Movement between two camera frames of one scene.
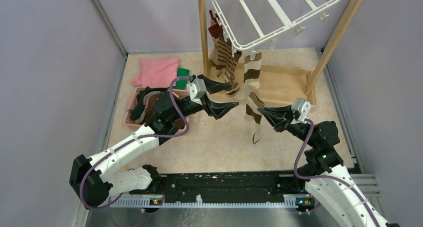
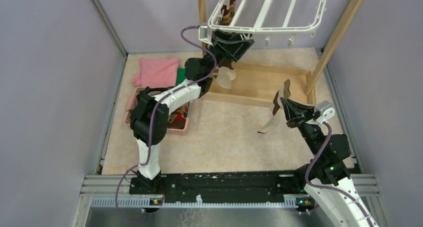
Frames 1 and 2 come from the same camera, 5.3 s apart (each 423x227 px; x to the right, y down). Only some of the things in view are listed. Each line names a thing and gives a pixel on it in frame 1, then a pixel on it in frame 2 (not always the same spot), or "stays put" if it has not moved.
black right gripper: (280, 117) → (293, 111)
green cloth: (182, 85) stays put
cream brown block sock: (252, 68) → (226, 74)
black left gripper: (215, 109) → (231, 45)
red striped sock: (215, 29) → (228, 10)
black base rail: (263, 188) stays put
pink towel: (156, 72) stays put
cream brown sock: (253, 115) → (284, 92)
